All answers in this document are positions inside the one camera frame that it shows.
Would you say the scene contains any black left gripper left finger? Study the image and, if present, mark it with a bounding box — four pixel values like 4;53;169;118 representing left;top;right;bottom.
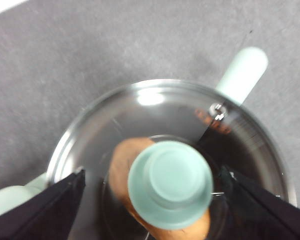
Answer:
0;167;87;240

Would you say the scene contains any mint green steamer pot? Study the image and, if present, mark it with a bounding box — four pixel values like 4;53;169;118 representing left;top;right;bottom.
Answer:
46;46;297;240

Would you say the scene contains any glass pot lid green knob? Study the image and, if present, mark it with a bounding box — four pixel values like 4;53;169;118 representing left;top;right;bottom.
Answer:
46;78;297;240

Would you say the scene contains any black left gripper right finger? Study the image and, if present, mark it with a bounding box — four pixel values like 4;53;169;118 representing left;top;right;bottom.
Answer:
218;165;300;240

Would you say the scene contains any brown potato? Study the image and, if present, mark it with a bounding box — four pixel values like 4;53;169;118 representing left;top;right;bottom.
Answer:
107;137;212;240

